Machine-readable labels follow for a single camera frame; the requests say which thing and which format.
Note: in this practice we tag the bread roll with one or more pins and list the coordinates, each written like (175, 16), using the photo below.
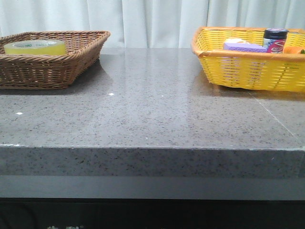
(236, 40)

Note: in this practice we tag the dark lidded gum jar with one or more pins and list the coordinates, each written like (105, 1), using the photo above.
(274, 40)

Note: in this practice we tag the brown wicker basket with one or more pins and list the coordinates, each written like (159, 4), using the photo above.
(47, 72)

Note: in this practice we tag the white curtain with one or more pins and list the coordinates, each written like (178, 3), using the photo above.
(147, 23)

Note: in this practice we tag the yellow woven basket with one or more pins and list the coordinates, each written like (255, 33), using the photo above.
(247, 70)

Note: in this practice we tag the orange toy carrot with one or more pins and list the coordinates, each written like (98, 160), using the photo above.
(293, 50)

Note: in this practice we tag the yellow packing tape roll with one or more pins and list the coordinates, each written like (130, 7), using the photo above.
(36, 47)

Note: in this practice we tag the purple foam block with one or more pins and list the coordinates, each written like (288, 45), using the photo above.
(244, 47)

